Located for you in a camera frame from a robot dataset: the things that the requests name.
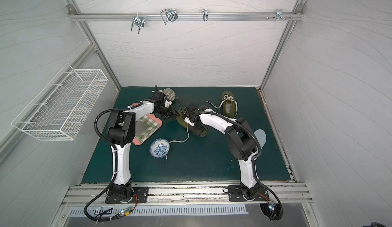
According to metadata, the olive green shoe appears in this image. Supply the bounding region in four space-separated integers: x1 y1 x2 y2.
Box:
207 91 238 119
169 116 207 145

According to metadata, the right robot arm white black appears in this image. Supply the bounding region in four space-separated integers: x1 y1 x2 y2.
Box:
183 103 261 201

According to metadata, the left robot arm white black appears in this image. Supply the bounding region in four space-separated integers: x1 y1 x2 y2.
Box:
105 91 175 204

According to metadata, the striped ceramic cup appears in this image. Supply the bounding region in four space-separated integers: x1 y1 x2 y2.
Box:
162 88 176 102

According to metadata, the green table mat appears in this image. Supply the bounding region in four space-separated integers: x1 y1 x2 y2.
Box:
82 87 291 184

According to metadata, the pink tray checkered cloth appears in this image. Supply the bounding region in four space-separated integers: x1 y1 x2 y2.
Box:
125 101 162 145

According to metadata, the blue white patterned bowl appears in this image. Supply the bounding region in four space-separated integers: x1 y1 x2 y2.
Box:
150 138 170 159

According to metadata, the metal clamp hook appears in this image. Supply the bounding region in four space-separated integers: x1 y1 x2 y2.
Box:
160 8 178 25
131 15 145 34
265 9 292 22
202 9 208 22

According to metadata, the aluminium crossbar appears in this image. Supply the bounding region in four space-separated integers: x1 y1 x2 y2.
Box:
68 11 305 22

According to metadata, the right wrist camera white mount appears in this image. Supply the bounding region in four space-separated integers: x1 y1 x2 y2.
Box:
184 117 195 126

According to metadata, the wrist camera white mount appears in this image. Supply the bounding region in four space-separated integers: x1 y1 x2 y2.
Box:
184 117 195 126
164 100 172 107

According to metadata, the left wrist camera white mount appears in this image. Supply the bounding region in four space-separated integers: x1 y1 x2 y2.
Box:
164 100 172 107

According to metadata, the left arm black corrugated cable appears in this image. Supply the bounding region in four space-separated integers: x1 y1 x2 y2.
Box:
83 105 145 222

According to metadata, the white wire basket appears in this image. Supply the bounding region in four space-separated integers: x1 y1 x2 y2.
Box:
11 64 108 141

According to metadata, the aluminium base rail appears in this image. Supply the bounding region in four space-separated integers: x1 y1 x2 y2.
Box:
61 181 313 207

